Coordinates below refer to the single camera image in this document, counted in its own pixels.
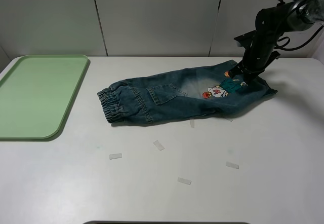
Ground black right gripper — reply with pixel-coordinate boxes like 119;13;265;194
228;51;276;85

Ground children's blue denim shorts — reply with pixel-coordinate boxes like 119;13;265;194
97;60;277;126

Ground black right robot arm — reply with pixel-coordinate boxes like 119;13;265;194
228;0;323;83

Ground light green plastic tray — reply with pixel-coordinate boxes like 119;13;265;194
1;55;89;140

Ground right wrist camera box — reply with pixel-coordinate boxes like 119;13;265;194
233;30;281;60

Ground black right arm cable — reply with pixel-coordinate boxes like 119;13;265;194
272;0;324;51

